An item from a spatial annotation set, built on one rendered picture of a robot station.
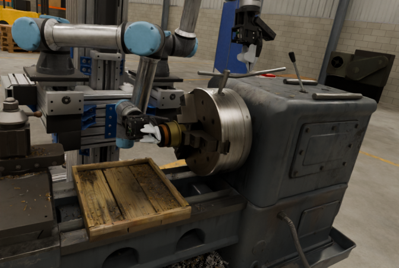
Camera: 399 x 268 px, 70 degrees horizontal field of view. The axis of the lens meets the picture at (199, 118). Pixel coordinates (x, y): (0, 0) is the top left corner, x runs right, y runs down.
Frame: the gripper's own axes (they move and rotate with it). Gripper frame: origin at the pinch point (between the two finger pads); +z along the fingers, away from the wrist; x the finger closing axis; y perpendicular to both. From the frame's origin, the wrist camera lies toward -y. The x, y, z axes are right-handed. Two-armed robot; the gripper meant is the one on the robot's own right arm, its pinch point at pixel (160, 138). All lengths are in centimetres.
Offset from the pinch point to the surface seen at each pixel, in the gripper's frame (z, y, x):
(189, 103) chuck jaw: -7.0, -13.2, 9.6
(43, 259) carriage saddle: 19.6, 34.1, -18.3
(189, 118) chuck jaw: -4.2, -12.1, 5.0
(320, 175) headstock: 17, -65, -14
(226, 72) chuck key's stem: 2.9, -19.5, 23.1
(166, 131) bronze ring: -0.6, -2.2, 2.4
